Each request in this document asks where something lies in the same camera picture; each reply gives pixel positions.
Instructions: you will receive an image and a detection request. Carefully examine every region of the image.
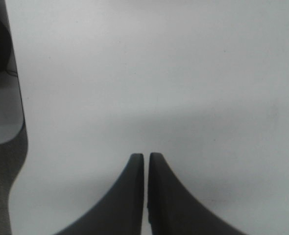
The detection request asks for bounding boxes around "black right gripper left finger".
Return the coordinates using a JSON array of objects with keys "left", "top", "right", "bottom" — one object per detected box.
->
[{"left": 58, "top": 153, "right": 144, "bottom": 235}]

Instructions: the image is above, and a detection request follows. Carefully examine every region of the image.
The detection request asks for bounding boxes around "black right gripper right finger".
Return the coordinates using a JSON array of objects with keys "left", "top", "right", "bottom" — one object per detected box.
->
[{"left": 147, "top": 153, "right": 242, "bottom": 235}]

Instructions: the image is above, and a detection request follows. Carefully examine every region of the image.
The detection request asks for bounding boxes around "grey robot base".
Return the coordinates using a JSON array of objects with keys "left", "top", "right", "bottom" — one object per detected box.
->
[{"left": 0, "top": 0, "right": 24, "bottom": 144}]

